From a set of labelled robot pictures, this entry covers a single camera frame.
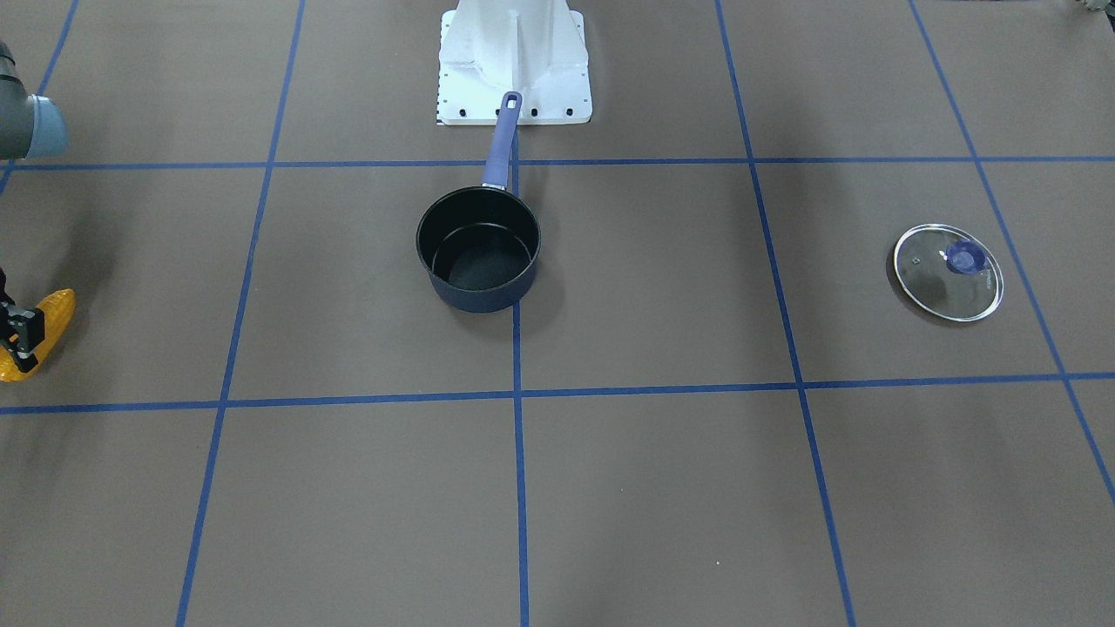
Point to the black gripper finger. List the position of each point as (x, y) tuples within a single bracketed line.
[(25, 332), (6, 328)]

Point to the yellow plastic corn cob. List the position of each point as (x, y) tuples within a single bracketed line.
[(59, 308)]

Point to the glass lid purple knob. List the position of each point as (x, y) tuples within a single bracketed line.
[(948, 273)]

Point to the dark blue saucepan purple handle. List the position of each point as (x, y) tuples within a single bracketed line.
[(480, 245)]

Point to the white pedestal column base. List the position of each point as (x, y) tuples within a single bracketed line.
[(536, 48)]

